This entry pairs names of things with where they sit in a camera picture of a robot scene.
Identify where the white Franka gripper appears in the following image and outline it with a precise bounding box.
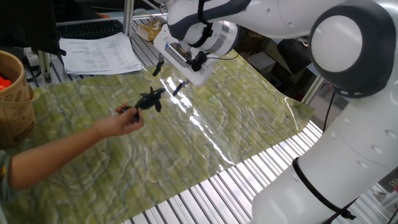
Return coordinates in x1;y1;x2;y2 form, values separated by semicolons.
152;23;216;97

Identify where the black orca whale toy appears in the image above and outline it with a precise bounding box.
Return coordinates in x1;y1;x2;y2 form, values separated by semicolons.
116;86;167;123

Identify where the person's bare forearm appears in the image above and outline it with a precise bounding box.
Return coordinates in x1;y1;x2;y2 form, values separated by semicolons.
9;123;102;191

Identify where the person's bare hand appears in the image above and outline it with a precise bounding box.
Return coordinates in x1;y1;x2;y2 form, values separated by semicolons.
92;103;145;138

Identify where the small tan cardboard box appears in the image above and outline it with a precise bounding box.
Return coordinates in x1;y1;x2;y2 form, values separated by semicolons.
136;18;163;42

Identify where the green marble pattern mat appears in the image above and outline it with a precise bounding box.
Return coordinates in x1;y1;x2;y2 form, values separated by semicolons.
0;49;315;224

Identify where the stack of printed paper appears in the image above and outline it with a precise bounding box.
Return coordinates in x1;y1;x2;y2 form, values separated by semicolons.
58;31;143;77

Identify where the black keyboard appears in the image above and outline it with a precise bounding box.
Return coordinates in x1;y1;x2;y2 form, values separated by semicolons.
57;19;124;40

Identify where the grey metal box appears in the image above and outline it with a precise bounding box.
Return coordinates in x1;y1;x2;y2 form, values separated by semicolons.
246;50;277;76

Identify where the dark monitor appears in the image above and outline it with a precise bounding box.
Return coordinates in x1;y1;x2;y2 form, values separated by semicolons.
0;0;67;57

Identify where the brown cardboard bucket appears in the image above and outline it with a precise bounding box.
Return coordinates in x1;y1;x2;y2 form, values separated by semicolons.
0;50;37;150

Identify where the orange plastic object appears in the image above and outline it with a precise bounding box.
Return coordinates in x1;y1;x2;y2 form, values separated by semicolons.
0;75;14;91

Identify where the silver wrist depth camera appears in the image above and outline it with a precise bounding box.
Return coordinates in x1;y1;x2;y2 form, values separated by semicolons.
164;42;196;68

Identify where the black camera cable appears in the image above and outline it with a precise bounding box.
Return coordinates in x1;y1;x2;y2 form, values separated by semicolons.
189;50;240;72

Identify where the black velcro strap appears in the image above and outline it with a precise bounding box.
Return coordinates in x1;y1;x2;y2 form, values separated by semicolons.
188;0;214;49

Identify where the aluminium frame post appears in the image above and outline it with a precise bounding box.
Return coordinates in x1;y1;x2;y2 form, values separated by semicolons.
122;0;135;37

